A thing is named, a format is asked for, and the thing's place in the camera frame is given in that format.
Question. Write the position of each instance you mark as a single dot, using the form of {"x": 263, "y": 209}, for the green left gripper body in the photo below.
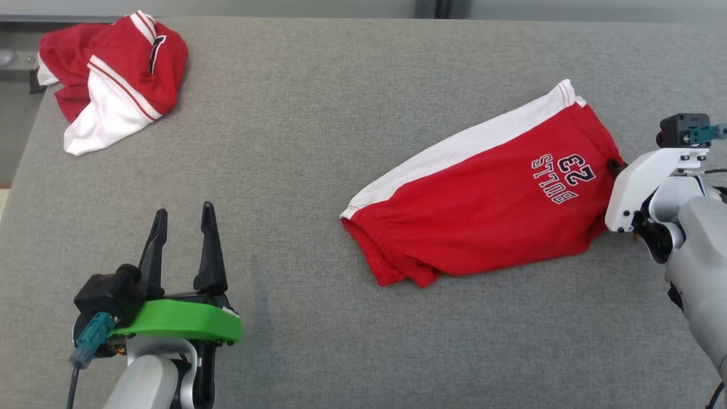
{"x": 176, "y": 321}

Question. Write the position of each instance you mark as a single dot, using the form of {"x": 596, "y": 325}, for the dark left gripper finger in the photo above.
{"x": 210, "y": 261}
{"x": 154, "y": 261}

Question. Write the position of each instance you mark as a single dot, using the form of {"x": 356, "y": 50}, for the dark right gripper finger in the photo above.
{"x": 616, "y": 166}

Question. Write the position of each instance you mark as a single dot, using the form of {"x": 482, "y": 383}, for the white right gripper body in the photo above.
{"x": 639, "y": 182}

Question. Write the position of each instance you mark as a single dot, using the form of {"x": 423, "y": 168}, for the red white basketball shorts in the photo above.
{"x": 483, "y": 216}

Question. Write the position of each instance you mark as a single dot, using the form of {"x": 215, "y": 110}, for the red white jersey shirt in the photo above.
{"x": 113, "y": 74}

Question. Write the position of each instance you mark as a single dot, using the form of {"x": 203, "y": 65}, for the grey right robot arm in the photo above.
{"x": 698, "y": 255}

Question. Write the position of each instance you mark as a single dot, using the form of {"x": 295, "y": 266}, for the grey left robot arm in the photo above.
{"x": 147, "y": 380}

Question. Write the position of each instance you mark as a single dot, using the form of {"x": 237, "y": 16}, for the black caster wheel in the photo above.
{"x": 37, "y": 85}

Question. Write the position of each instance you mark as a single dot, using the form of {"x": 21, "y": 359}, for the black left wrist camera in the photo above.
{"x": 108, "y": 292}

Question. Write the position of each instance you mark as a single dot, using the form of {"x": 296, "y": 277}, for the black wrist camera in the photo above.
{"x": 681, "y": 129}
{"x": 108, "y": 292}

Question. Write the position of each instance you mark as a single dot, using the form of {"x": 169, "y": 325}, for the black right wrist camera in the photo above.
{"x": 681, "y": 129}

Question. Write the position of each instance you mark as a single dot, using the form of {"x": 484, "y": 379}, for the grey metal double post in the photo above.
{"x": 443, "y": 8}

